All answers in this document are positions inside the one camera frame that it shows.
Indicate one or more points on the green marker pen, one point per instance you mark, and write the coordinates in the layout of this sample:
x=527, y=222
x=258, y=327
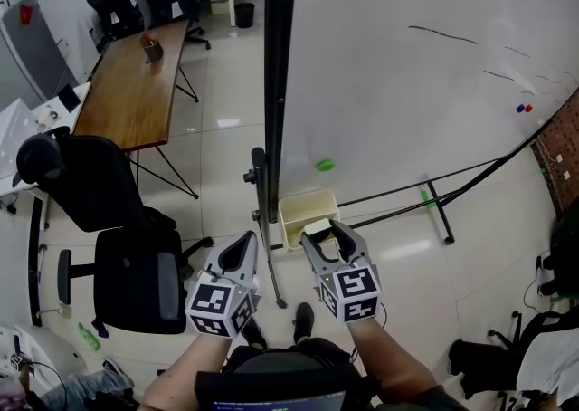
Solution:
x=427, y=198

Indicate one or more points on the person's black shoe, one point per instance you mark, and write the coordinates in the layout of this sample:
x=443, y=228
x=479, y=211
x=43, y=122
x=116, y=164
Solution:
x=254, y=332
x=304, y=321

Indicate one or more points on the black trash bin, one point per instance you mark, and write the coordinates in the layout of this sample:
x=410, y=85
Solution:
x=244, y=15

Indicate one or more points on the brown pen holder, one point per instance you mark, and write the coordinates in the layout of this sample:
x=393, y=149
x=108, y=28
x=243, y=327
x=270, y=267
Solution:
x=153, y=49

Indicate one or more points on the black mesh office chair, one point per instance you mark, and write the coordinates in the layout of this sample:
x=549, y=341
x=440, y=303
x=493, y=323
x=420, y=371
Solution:
x=126, y=264

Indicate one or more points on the black whiteboard stand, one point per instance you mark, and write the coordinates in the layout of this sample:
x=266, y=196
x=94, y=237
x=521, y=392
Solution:
x=276, y=83

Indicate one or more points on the white storage box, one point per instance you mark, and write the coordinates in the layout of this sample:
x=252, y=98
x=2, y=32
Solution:
x=220, y=2

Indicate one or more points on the person's right forearm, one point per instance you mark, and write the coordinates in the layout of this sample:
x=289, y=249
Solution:
x=384, y=359

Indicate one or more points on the grey cabinet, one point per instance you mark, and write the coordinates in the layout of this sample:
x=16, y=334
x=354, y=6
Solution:
x=31, y=47

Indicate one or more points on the large whiteboard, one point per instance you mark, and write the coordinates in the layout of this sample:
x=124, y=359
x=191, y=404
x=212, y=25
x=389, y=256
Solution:
x=407, y=97

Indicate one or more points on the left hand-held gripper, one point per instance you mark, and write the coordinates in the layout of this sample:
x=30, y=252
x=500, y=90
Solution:
x=212, y=305

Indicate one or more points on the white eraser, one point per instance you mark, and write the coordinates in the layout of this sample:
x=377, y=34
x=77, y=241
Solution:
x=319, y=228

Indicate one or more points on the dark laptop screen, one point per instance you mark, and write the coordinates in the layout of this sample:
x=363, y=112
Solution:
x=280, y=402

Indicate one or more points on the person's black clothing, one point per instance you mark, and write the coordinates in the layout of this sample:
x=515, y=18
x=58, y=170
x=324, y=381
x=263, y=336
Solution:
x=289, y=364

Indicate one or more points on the white table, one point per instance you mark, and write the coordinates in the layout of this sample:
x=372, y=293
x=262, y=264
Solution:
x=22, y=137

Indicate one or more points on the black tablet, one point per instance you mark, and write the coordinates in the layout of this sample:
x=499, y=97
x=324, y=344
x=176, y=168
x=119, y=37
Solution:
x=69, y=98

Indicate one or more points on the brown pegboard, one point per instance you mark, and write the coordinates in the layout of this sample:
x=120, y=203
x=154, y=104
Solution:
x=561, y=151

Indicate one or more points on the green round magnet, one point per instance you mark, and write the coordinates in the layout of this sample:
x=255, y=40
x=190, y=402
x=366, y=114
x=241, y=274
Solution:
x=325, y=165

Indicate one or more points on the cream whiteboard box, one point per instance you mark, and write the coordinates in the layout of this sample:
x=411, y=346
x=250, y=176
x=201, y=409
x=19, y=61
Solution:
x=298, y=212

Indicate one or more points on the brown wooden desk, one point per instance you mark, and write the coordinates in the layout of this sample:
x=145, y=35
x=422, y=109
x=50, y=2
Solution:
x=131, y=92

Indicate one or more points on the person's left forearm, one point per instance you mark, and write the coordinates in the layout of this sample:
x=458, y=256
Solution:
x=181, y=373

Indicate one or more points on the green power strip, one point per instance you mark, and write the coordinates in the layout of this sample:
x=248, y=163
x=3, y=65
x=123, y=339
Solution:
x=88, y=337

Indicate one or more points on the black backpack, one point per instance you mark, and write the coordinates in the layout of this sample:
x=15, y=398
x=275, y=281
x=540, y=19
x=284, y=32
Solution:
x=488, y=364

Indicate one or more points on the white cloth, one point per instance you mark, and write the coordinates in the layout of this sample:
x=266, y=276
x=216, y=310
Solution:
x=552, y=364

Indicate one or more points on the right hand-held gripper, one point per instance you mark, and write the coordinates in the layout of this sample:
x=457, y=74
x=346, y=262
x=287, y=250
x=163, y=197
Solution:
x=355, y=293

